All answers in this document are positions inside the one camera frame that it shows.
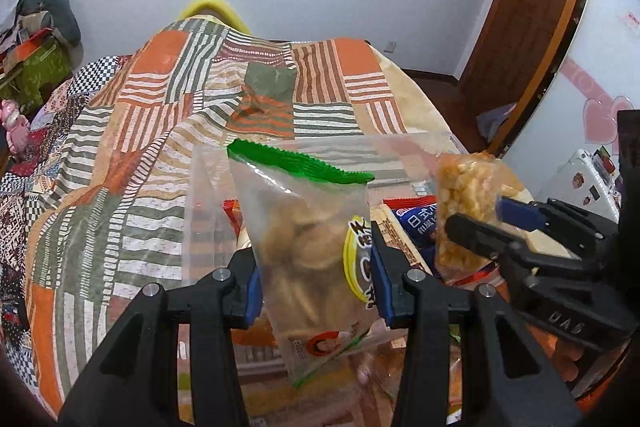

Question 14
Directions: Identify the clear plastic storage bin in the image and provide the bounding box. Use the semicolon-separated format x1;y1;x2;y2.
182;131;458;379

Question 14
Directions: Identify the patchwork quilt bedspread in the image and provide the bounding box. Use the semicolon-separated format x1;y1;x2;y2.
1;16;454;418

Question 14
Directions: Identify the brown wooden door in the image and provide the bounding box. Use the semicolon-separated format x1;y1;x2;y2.
460;0;584;155

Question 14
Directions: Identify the yellow fried snack bag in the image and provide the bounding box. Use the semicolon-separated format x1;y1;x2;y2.
435;153;530;281

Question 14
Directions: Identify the pink plush toy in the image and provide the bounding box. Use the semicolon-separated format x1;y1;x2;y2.
1;100;30;156

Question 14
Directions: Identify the blue red snack packet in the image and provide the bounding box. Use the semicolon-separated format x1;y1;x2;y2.
383;195;437;251

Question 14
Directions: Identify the green storage box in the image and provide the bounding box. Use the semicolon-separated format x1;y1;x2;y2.
1;37;72;113

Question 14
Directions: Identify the right hand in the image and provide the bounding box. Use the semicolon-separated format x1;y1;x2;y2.
546;338;585;383

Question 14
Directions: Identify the green top cracker bag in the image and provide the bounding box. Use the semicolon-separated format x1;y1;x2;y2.
227;139;378;385

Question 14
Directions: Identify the white suitcase with stickers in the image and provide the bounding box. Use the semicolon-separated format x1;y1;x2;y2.
536;148;620;222

